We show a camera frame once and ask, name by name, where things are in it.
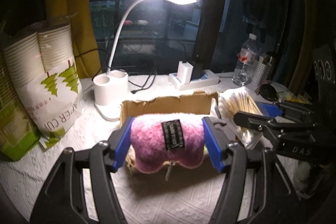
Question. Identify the white perforated basket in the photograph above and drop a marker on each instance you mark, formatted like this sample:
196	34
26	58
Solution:
262	69

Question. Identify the black round lid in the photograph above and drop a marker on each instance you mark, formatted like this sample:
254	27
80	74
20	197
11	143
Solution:
268	92

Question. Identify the white power strip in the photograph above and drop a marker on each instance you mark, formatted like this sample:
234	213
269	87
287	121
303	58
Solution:
208	78

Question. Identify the dark power adapter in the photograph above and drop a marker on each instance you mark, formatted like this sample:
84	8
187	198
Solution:
197	64

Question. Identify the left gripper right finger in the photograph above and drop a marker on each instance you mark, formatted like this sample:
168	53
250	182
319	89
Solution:
273	196

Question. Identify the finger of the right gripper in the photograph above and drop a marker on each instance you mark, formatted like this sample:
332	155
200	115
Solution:
275	131
287	109

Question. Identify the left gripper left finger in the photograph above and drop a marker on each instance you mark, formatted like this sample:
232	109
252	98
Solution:
79	187

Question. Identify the pink fuzzy pouch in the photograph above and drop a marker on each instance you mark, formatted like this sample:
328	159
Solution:
160	138

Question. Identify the green snack package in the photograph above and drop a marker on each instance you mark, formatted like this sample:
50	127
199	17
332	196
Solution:
18	132

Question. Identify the clear water bottle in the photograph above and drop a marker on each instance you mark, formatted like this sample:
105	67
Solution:
246	58

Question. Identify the white usb charger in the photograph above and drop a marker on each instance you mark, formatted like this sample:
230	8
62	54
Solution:
184	72

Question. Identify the white desk lamp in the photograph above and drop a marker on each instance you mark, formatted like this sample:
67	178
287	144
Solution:
144	37

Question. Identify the paper cup pack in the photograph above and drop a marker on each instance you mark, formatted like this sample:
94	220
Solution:
43	70

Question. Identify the open cardboard box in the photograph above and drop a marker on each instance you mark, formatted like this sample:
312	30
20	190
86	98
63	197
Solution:
199	103

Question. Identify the yellow tissue pack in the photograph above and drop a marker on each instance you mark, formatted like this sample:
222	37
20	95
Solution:
289	96

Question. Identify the yellow curtain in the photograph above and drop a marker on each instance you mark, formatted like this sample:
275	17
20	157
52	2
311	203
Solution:
77	14

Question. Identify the white embossed table cloth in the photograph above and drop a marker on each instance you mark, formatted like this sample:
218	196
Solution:
184	196

